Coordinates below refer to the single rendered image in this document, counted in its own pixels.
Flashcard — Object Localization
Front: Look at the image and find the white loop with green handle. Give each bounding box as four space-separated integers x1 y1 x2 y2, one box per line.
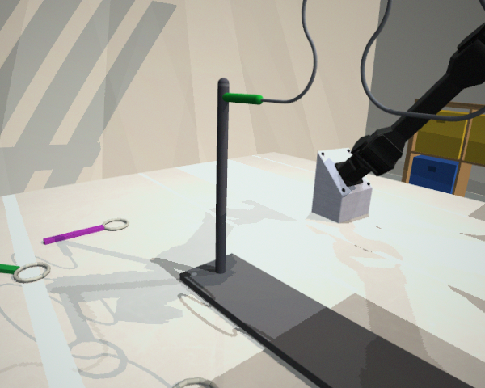
0 262 51 283

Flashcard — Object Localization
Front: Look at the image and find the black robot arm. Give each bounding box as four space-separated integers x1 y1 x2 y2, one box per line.
335 23 485 187

